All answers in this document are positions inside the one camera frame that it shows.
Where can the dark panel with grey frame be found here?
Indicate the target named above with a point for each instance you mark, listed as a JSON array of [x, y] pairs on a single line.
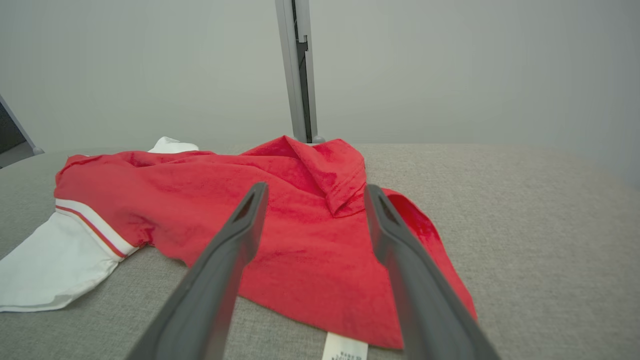
[[10, 135]]

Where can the grey partition post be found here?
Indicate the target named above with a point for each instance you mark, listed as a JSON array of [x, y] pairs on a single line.
[[295, 75]]

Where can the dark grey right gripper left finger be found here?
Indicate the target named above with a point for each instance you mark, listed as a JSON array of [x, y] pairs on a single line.
[[215, 280]]

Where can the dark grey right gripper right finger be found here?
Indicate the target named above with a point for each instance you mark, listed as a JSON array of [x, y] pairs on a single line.
[[425, 300]]

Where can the red and white sports jersey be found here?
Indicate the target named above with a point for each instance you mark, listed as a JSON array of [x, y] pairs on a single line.
[[300, 240]]

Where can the grey cylindrical post foot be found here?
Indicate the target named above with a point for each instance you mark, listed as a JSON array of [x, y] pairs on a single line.
[[319, 140]]

